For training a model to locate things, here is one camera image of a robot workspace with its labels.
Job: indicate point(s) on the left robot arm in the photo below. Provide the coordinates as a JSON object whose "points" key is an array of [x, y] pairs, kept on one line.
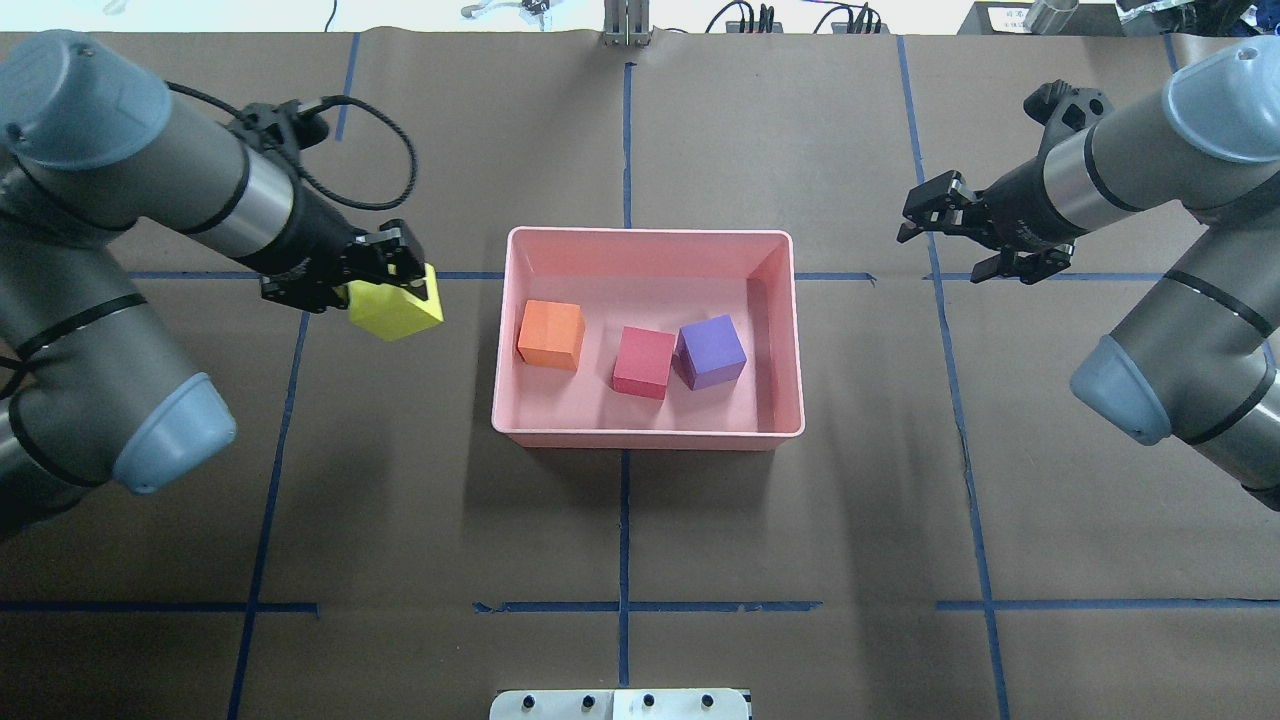
{"points": [[98, 390]]}

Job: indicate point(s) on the yellow foam block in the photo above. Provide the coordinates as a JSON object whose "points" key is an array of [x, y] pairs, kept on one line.
{"points": [[391, 312]]}

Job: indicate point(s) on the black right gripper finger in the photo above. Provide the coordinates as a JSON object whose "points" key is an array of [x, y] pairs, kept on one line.
{"points": [[1027, 268], [944, 204]]}

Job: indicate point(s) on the pink plastic bin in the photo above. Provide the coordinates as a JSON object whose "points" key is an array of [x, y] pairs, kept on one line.
{"points": [[657, 279]]}

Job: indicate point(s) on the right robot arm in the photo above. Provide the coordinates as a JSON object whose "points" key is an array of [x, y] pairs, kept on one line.
{"points": [[1189, 361]]}

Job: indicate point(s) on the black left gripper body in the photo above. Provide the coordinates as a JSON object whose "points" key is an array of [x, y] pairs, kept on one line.
{"points": [[308, 243]]}

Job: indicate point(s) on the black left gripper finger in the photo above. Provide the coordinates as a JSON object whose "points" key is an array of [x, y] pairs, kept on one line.
{"points": [[392, 256], [309, 296]]}

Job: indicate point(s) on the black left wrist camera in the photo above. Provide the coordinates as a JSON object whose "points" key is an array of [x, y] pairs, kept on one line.
{"points": [[285, 128]]}

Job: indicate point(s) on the orange foam block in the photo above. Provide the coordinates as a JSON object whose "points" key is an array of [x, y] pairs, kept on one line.
{"points": [[551, 334]]}

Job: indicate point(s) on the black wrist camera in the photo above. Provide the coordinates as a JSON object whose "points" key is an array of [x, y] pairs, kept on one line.
{"points": [[285, 128], [1064, 111]]}

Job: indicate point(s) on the aluminium frame post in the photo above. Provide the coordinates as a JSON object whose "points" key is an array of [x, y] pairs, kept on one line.
{"points": [[626, 23]]}

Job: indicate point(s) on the purple foam block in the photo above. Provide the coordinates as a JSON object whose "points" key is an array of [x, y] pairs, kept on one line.
{"points": [[710, 352]]}

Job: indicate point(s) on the red foam block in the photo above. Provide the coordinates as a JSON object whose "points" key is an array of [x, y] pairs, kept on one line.
{"points": [[643, 363]]}

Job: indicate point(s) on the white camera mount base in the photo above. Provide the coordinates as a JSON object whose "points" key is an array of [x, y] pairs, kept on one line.
{"points": [[623, 703]]}

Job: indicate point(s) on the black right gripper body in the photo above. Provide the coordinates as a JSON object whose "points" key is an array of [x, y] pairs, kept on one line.
{"points": [[1022, 203]]}

